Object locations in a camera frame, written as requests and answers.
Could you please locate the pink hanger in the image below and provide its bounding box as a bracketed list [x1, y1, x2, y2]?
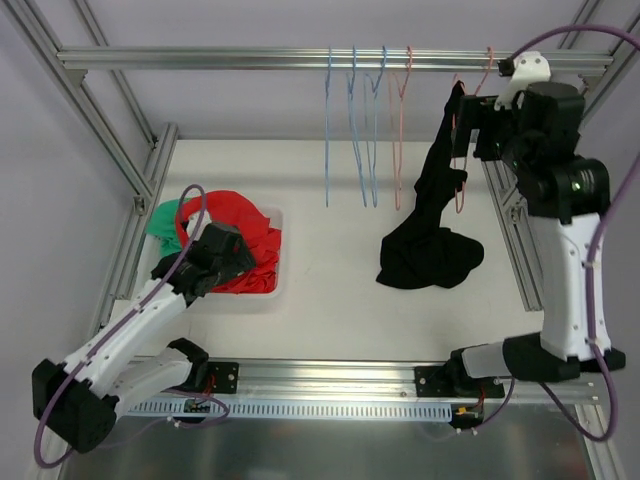
[451, 46, 495, 214]
[388, 46, 413, 211]

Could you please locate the blue hanger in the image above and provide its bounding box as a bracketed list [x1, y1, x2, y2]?
[324, 47, 333, 208]
[363, 46, 388, 208]
[346, 46, 368, 207]

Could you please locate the black tank top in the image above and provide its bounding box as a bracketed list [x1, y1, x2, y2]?
[376, 81, 484, 290]

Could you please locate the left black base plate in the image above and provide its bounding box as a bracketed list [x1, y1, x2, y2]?
[186, 361, 240, 394]

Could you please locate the aluminium hanging rail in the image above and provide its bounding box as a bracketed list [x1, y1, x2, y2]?
[57, 45, 614, 71]

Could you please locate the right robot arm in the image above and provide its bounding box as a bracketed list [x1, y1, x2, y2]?
[444, 81, 626, 397]

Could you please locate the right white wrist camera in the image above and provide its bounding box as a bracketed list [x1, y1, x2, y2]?
[494, 51, 551, 111]

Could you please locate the white slotted cable duct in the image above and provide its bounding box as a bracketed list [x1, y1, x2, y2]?
[128, 396, 453, 423]

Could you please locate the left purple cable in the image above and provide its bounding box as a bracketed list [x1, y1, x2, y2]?
[32, 184, 209, 469]

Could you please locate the white plastic basket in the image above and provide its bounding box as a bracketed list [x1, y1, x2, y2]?
[132, 202, 289, 314]

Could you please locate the red tank top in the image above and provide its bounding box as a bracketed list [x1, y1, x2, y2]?
[206, 190, 281, 295]

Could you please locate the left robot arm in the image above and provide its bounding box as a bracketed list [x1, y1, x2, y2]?
[31, 222, 256, 454]

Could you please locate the green tank top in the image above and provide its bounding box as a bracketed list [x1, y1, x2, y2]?
[146, 199, 183, 258]

